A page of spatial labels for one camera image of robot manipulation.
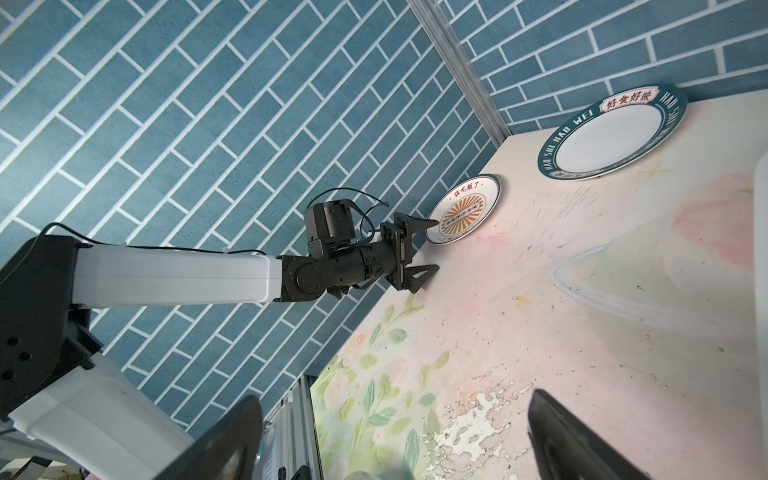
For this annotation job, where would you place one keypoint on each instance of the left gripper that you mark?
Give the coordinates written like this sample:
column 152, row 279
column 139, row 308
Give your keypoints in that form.
column 306, row 279

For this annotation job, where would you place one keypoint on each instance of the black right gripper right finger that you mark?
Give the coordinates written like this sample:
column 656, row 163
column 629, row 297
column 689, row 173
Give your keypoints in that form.
column 565, row 448

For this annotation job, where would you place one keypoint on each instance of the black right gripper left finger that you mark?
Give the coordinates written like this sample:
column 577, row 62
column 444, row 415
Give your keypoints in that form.
column 227, row 450

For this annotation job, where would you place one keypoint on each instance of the orange sunburst plate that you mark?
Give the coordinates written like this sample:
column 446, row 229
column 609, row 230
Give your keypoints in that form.
column 463, row 209

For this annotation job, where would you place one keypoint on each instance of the small green rim plate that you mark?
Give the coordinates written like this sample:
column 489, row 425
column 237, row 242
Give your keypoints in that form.
column 612, row 133

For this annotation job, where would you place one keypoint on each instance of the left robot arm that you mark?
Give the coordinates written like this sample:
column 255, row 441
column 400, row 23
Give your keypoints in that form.
column 118, row 355

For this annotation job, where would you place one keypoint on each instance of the white plastic bin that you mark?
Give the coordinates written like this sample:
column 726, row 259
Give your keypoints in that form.
column 761, row 287

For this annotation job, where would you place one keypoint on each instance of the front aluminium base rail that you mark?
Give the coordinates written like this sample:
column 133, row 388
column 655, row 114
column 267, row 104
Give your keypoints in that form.
column 289, row 446

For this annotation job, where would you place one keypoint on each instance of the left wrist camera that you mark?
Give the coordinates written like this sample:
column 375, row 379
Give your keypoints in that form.
column 329, row 227

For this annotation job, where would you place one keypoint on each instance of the aluminium frame rail left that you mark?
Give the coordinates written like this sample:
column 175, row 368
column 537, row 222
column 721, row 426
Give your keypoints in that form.
column 448, row 46

